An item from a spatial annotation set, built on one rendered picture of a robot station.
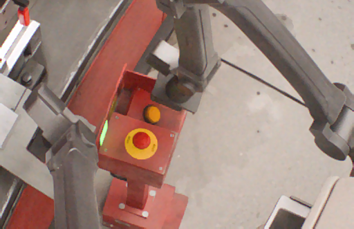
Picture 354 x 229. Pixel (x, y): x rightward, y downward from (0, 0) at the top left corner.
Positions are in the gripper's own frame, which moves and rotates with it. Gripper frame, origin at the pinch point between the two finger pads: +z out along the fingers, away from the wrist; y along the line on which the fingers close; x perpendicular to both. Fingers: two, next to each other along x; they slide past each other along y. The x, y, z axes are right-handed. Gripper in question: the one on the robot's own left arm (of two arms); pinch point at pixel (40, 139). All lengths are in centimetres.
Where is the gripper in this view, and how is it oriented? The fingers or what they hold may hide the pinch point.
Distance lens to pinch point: 132.1
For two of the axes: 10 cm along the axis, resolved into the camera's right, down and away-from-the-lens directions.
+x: 7.3, 5.7, 3.7
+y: -4.5, 8.1, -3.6
